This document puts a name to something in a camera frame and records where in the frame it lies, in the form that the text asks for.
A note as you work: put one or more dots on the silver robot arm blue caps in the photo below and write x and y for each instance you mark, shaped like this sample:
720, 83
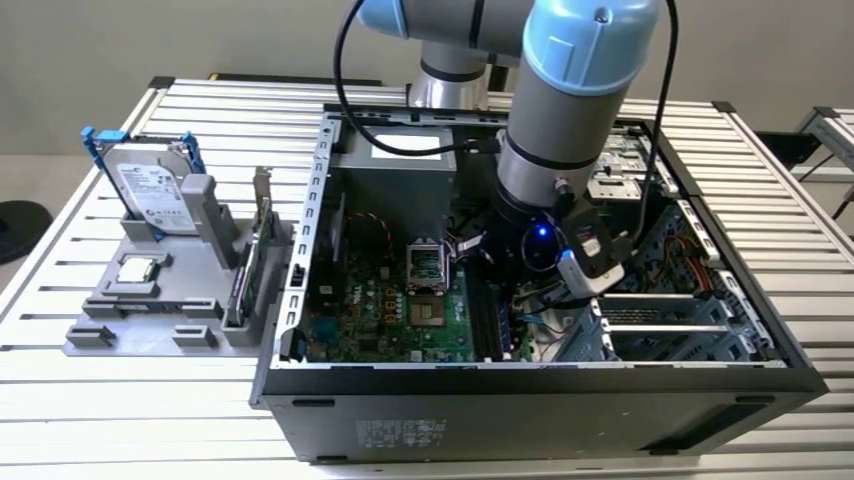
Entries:
560, 130

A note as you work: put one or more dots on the black RAM slot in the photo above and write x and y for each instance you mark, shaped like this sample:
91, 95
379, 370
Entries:
491, 332
476, 330
484, 330

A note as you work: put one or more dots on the CPU socket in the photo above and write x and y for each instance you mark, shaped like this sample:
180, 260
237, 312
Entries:
428, 313

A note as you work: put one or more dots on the green motherboard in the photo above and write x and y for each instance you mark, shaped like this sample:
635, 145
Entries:
443, 342

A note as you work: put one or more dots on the silver drive cage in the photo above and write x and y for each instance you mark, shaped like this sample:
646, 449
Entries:
616, 187

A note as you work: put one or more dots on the grey power supply unit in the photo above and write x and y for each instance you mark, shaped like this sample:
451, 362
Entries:
394, 200

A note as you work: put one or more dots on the black case fan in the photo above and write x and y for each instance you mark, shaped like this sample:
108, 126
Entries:
333, 252

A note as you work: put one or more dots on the silver disk bay cage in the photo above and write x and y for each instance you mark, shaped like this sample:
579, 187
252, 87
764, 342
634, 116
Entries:
667, 328

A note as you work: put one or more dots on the black open PC case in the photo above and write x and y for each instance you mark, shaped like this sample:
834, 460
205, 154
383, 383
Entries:
470, 421

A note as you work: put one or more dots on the green graphics card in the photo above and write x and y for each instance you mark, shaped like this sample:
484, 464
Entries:
243, 292

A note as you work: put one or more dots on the grey parts rack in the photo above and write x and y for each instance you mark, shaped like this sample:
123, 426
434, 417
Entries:
193, 280

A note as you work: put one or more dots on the silver hard disk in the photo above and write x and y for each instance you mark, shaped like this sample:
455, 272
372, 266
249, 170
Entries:
149, 190

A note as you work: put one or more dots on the silver CPU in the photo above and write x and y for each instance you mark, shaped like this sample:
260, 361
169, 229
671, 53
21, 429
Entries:
137, 270

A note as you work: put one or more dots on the blue disk carrier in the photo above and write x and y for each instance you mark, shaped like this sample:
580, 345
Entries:
109, 135

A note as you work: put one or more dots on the black round floor object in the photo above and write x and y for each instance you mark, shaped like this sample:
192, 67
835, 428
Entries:
23, 225

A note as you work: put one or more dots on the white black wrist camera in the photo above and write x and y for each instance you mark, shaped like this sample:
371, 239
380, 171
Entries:
596, 280

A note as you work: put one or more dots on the aluminium table frame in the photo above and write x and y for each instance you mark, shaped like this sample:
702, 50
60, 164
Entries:
815, 120

